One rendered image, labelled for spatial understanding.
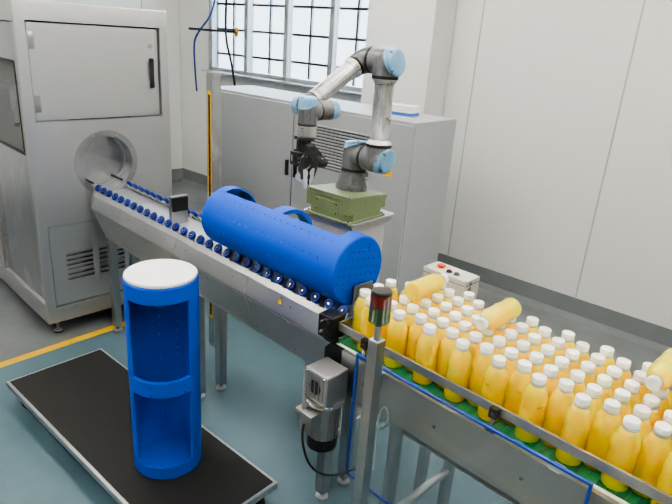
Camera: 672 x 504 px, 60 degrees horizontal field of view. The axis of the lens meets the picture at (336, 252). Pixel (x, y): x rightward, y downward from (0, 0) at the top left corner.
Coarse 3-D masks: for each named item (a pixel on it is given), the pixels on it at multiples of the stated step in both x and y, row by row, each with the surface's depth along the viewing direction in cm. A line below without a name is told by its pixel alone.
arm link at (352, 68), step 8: (368, 48) 256; (352, 56) 251; (360, 56) 251; (344, 64) 250; (352, 64) 250; (360, 64) 251; (336, 72) 247; (344, 72) 248; (352, 72) 250; (360, 72) 252; (368, 72) 255; (328, 80) 244; (336, 80) 245; (344, 80) 248; (320, 88) 242; (328, 88) 243; (336, 88) 246; (296, 96) 242; (320, 96) 241; (328, 96) 244; (296, 104) 239; (296, 112) 242
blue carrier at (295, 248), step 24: (216, 192) 271; (240, 192) 283; (216, 216) 264; (240, 216) 254; (264, 216) 246; (288, 216) 241; (216, 240) 272; (240, 240) 253; (264, 240) 241; (288, 240) 232; (312, 240) 225; (336, 240) 220; (360, 240) 221; (264, 264) 250; (288, 264) 233; (312, 264) 222; (336, 264) 215; (360, 264) 225; (312, 288) 231; (336, 288) 219
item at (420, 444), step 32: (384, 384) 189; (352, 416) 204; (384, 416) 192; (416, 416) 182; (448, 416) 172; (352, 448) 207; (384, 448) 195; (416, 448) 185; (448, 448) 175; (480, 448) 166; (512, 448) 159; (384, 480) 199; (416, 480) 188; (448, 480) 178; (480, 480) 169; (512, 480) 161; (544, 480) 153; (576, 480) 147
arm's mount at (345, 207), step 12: (312, 192) 270; (324, 192) 264; (336, 192) 264; (348, 192) 267; (360, 192) 271; (372, 192) 274; (312, 204) 271; (324, 204) 266; (336, 204) 260; (348, 204) 256; (360, 204) 262; (372, 204) 269; (384, 204) 276; (324, 216) 268; (336, 216) 263; (348, 216) 260; (360, 216) 264; (372, 216) 271
